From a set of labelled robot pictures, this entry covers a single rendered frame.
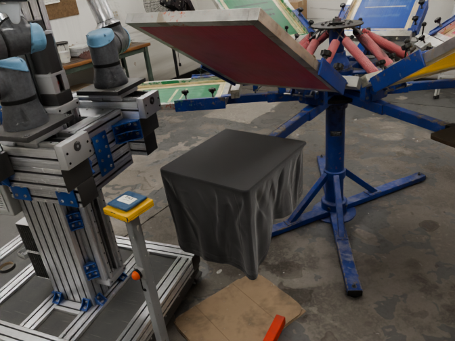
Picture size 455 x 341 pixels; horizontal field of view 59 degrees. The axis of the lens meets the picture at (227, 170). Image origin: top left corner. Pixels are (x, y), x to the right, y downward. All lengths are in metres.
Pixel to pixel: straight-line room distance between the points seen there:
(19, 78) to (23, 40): 0.28
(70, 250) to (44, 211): 0.23
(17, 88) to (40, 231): 0.83
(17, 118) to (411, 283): 2.10
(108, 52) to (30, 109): 0.49
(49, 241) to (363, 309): 1.62
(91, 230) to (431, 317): 1.72
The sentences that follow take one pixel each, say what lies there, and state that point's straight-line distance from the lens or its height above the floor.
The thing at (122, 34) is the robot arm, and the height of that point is 1.45.
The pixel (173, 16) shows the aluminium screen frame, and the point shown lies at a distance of 1.48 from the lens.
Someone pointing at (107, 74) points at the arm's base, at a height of 1.31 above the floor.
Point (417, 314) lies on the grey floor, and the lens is 2.39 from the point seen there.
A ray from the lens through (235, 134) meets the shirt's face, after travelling 1.96.
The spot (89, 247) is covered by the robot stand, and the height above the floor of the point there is 0.56.
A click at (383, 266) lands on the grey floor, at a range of 2.63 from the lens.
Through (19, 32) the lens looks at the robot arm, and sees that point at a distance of 1.25.
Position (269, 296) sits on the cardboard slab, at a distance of 2.37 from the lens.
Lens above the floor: 1.68
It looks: 27 degrees down
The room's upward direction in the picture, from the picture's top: 7 degrees counter-clockwise
